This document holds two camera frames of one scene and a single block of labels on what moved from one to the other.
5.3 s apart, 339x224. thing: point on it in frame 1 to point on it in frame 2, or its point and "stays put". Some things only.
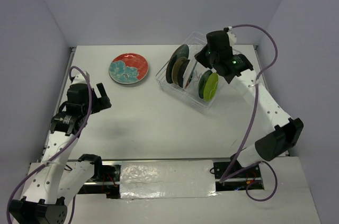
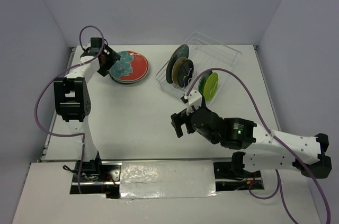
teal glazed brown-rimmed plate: (181, 51) stays put
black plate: (202, 82) stays put
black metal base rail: (228, 177) stays put
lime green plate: (211, 86) stays put
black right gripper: (200, 56) to (178, 119)
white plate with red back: (189, 70) to (132, 66)
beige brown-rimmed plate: (176, 67) stays put
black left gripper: (101, 102) to (113, 58)
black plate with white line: (184, 64) stays put
